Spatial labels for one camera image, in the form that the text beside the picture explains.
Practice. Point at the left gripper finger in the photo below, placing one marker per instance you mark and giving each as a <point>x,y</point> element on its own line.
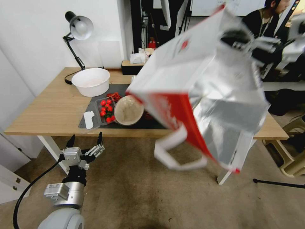
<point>70,143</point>
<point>98,148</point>

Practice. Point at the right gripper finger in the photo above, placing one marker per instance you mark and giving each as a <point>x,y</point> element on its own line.
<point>234,37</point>
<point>267,44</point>

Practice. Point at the red white food delivery bag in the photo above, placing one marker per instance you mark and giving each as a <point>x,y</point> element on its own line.
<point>214,83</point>

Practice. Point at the person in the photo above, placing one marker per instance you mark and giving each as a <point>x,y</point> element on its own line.
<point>257,21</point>

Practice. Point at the white plastic lid piece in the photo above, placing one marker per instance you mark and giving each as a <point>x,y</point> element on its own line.
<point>88,120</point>

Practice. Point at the white desk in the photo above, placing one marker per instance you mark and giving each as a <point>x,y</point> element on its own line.
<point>283,86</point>

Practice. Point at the whiteboard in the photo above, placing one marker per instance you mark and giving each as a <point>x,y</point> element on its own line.
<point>247,6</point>

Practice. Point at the clear clamshell of cherry tomatoes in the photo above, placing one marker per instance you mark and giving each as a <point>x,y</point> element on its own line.
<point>106,111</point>

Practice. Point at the wooden table white legs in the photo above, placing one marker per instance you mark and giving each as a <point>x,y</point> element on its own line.
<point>47,107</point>

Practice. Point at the brown paper bowl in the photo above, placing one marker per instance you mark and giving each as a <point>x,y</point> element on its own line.
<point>128,109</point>

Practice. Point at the red chili peppers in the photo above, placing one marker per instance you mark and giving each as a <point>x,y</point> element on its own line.
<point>115,96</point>

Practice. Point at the black table mat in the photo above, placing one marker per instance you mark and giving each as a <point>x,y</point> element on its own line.
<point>119,88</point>

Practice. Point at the white plastic basin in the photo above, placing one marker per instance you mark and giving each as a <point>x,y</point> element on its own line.
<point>90,81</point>

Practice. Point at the white cabinet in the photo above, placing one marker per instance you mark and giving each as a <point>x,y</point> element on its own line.
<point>9,176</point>

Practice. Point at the black tissue box wooden lid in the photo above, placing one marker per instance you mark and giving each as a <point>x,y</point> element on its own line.
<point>128,69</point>

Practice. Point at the white tissue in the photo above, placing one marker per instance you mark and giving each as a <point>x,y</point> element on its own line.
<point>137,58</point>

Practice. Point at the beige plastic stool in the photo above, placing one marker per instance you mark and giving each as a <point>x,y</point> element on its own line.
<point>293,162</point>

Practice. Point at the black desk lamp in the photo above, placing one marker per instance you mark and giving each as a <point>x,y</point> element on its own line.
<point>81,27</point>

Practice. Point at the black stand leg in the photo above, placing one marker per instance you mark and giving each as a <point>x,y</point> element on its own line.
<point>278,182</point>

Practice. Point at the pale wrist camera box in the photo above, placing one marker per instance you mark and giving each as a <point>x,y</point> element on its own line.
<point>71,156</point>

